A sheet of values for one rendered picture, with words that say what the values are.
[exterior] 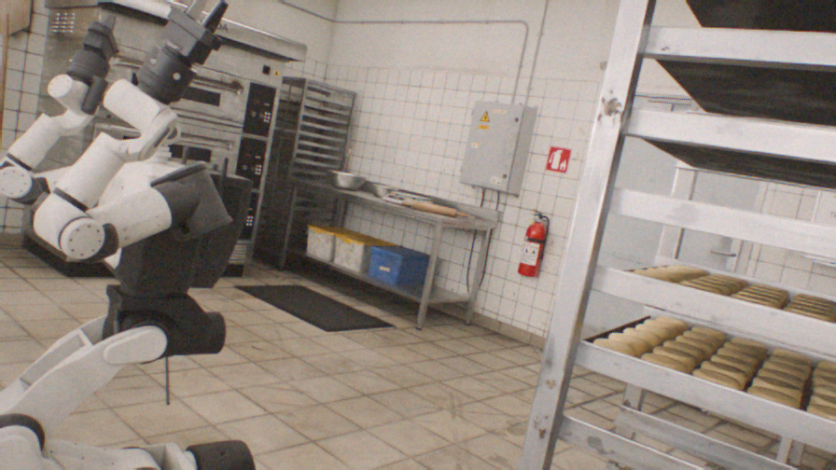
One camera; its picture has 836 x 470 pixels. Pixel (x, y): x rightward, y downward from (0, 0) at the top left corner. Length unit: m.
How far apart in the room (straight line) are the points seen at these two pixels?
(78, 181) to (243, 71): 4.22
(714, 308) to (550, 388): 0.20
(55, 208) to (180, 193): 0.25
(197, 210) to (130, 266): 0.25
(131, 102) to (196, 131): 3.96
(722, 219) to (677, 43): 0.19
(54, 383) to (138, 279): 0.30
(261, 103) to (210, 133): 0.52
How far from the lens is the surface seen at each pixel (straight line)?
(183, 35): 1.32
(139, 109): 1.33
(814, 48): 0.76
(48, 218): 1.32
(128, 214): 1.37
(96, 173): 1.31
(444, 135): 5.92
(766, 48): 0.76
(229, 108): 5.38
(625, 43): 0.76
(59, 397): 1.73
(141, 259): 1.60
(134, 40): 5.06
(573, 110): 5.25
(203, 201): 1.44
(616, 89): 0.75
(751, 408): 0.76
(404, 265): 5.34
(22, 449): 1.71
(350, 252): 5.69
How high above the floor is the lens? 1.23
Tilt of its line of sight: 6 degrees down
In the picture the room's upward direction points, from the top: 11 degrees clockwise
